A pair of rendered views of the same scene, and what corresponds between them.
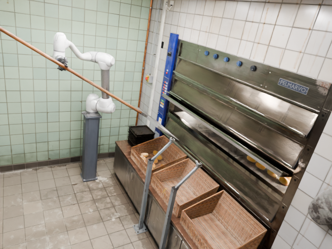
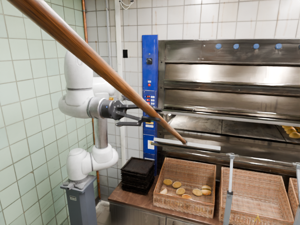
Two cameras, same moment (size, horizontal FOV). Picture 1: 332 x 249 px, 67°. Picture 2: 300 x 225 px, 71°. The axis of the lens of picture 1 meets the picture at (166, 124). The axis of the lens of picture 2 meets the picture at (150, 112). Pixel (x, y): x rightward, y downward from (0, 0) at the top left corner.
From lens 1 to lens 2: 213 cm
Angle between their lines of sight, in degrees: 36
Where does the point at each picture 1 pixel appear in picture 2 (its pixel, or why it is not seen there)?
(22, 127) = not seen: outside the picture
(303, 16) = not seen: outside the picture
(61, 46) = (91, 77)
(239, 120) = (292, 103)
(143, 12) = (77, 17)
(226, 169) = (283, 157)
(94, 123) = (90, 193)
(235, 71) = (273, 56)
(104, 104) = (108, 156)
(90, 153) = not seen: outside the picture
